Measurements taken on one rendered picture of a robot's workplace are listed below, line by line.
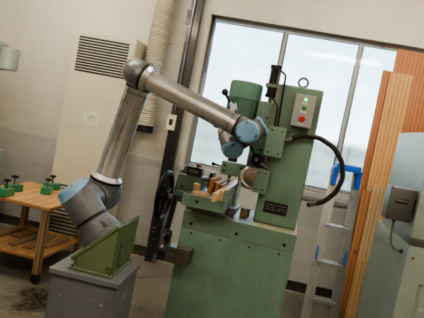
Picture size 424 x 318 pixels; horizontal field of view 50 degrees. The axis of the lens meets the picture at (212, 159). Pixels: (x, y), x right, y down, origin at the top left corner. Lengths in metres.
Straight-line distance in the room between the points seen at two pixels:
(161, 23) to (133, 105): 1.82
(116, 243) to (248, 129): 0.71
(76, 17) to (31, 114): 0.94
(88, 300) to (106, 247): 0.22
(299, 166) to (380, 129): 1.49
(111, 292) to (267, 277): 0.79
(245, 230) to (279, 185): 0.29
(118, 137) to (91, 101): 1.70
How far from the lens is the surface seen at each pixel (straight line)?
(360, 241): 3.62
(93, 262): 1.97
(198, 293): 2.39
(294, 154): 2.32
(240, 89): 2.38
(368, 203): 3.59
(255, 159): 2.28
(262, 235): 2.27
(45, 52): 4.32
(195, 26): 3.85
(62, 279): 2.02
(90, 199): 2.01
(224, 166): 2.43
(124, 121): 2.08
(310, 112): 2.27
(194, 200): 2.19
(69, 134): 3.84
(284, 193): 2.34
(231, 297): 2.37
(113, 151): 2.11
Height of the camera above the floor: 1.25
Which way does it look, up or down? 4 degrees down
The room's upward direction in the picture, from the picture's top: 11 degrees clockwise
